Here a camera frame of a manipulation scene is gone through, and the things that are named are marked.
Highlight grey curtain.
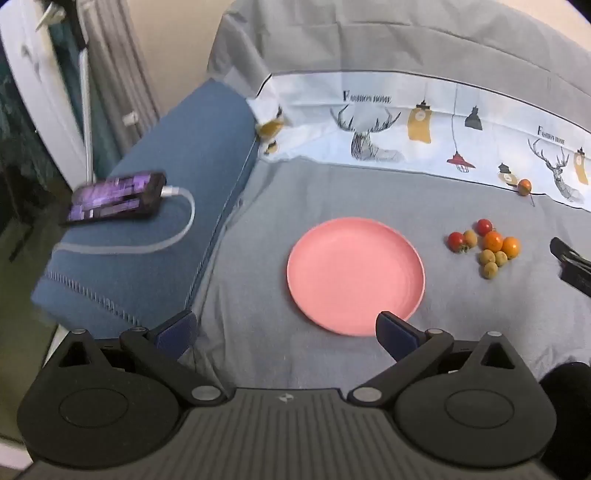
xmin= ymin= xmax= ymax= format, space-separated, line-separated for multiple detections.
xmin=85 ymin=0 xmax=160 ymax=172

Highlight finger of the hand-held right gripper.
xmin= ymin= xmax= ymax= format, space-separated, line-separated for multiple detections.
xmin=549 ymin=237 xmax=591 ymax=299

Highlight grey fleece blanket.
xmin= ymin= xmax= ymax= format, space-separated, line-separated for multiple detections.
xmin=178 ymin=154 xmax=591 ymax=389

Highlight pink plate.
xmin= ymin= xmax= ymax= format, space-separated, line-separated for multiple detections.
xmin=287 ymin=218 xmax=426 ymax=337

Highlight black smartphone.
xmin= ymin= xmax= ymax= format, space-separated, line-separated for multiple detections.
xmin=59 ymin=172 xmax=168 ymax=227

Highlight dark cloth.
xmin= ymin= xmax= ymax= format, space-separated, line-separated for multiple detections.
xmin=539 ymin=362 xmax=591 ymax=480

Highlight blue folded blanket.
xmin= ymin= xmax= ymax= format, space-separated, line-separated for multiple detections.
xmin=31 ymin=78 xmax=260 ymax=340

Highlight grey quilt with printed band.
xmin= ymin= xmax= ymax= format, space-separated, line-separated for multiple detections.
xmin=207 ymin=0 xmax=591 ymax=214

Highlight white charging cable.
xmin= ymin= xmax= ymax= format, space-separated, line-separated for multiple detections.
xmin=52 ymin=185 xmax=196 ymax=255

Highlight white door frame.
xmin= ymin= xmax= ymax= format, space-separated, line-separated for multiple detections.
xmin=0 ymin=0 xmax=91 ymax=186

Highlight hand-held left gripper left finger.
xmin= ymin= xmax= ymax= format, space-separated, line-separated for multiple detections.
xmin=55 ymin=310 xmax=228 ymax=409

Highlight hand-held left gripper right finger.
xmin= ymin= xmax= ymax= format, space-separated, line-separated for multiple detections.
xmin=346 ymin=311 xmax=519 ymax=409

